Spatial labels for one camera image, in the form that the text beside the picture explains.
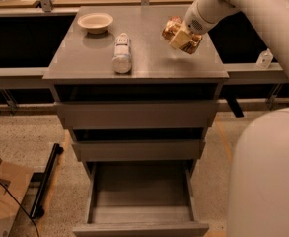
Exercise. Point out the grey metal rail shelf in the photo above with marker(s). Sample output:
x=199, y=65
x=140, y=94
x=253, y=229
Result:
x=15, y=76

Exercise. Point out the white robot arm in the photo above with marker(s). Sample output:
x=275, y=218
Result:
x=258, y=195

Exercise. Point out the orange soda can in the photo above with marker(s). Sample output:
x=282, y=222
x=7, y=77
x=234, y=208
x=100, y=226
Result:
x=176, y=22

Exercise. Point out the grey open bottom drawer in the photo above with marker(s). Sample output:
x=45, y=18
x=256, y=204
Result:
x=140, y=199

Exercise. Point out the brown cardboard box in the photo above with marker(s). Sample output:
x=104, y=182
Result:
x=14, y=182

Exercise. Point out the grey middle drawer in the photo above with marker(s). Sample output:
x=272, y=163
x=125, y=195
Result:
x=138, y=150

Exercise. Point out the beige paper bowl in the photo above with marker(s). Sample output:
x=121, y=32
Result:
x=95, y=23

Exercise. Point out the grey drawer cabinet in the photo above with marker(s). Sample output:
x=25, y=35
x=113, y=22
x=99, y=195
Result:
x=82, y=72

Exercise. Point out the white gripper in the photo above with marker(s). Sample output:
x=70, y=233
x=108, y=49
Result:
x=193, y=23

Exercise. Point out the grey top drawer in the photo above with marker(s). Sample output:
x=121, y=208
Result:
x=114, y=115

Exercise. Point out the clear sanitizer pump bottle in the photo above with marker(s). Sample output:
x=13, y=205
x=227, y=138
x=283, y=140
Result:
x=264, y=60

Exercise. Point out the white plastic bottle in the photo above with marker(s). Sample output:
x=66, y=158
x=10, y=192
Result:
x=122, y=58

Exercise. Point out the black bar stand left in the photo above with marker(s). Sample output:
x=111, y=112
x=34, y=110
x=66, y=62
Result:
x=42, y=178

